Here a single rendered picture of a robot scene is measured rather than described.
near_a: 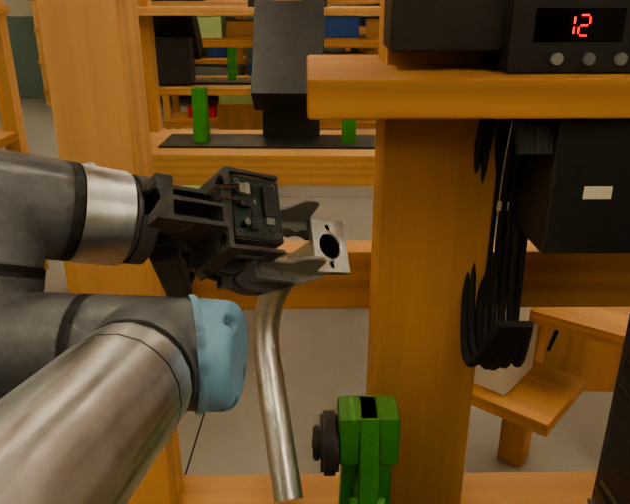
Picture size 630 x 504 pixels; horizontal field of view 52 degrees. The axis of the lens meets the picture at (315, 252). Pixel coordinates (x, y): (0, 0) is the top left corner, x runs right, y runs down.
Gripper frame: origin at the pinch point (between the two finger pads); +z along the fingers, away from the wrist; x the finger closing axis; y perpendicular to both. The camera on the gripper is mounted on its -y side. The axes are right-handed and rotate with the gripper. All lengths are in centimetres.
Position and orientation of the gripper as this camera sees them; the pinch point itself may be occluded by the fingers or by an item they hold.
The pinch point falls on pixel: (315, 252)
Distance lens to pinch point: 64.3
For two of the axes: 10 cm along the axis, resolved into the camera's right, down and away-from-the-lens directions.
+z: 8.1, 1.0, 5.8
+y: 5.8, -3.3, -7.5
